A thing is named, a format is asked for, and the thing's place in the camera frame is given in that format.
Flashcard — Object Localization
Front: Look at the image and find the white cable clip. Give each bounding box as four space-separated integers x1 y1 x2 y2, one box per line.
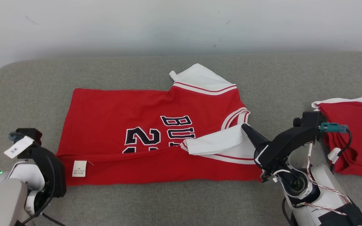
327 147 342 164

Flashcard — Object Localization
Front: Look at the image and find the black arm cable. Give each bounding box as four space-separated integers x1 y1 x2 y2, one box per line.
20 157 66 226
330 128 353 174

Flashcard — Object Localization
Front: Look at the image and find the red white basketball jersey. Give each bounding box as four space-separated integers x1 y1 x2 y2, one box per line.
56 63 263 186

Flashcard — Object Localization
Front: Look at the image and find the teal cable connector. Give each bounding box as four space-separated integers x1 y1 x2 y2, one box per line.
320 122 348 134

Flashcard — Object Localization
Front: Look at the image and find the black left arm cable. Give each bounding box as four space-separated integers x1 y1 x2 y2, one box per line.
20 157 66 226

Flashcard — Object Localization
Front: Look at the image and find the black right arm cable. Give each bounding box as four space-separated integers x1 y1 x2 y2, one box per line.
330 128 353 174

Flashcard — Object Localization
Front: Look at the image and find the white paper tag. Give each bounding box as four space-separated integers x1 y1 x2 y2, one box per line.
4 136 35 159

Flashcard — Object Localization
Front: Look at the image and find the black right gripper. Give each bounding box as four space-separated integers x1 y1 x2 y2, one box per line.
241 123 321 182

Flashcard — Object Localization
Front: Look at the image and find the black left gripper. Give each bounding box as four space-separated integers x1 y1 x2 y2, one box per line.
18 145 67 198

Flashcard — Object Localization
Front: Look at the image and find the red white twisted wire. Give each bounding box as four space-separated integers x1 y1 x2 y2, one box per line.
296 143 352 216

